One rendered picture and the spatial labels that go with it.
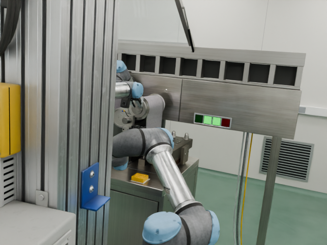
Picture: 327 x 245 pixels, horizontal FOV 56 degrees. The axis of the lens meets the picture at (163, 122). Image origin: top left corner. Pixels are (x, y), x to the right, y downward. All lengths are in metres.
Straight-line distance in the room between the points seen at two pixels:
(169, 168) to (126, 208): 0.64
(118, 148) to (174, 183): 0.27
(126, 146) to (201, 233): 0.44
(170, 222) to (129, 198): 0.76
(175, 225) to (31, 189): 0.47
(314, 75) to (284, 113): 2.36
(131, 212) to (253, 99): 1.00
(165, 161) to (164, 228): 0.32
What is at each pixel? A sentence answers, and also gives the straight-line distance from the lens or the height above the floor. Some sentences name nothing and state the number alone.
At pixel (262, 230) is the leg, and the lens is 2.41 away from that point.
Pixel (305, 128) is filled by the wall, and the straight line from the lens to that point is 4.37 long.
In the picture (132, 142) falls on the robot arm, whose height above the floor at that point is 1.21.
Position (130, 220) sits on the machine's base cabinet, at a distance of 1.78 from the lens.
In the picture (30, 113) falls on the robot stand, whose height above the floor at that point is 1.41.
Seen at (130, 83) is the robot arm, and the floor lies 1.42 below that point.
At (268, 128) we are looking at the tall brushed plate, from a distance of 2.02.
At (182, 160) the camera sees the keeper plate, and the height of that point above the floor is 0.94.
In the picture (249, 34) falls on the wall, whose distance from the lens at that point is 4.39.
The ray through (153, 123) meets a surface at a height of 1.15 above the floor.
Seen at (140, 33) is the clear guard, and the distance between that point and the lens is 2.19.
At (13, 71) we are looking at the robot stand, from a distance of 0.65.
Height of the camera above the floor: 1.52
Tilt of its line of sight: 11 degrees down
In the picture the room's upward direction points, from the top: 5 degrees clockwise
